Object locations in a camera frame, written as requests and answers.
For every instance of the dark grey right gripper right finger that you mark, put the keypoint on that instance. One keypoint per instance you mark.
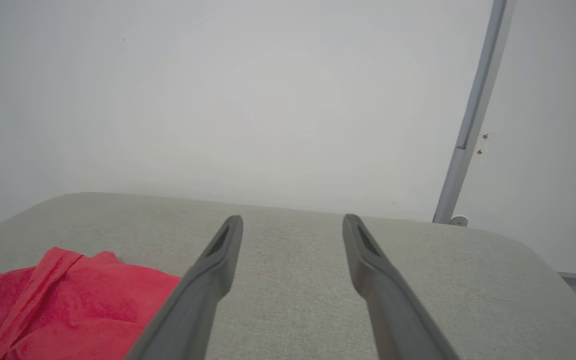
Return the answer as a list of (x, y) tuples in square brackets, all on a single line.
[(393, 300)]

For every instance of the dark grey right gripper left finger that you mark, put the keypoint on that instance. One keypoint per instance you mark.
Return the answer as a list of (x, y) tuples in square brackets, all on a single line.
[(193, 300)]

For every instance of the red white-sleeved garment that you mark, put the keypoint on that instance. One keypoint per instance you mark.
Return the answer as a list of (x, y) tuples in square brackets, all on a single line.
[(68, 305)]

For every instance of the white round pole foot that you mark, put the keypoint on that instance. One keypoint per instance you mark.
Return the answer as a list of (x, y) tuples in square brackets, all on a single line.
[(459, 220)]

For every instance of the grey metal pole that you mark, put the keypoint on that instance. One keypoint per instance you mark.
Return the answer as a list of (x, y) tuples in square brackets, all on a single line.
[(475, 110)]

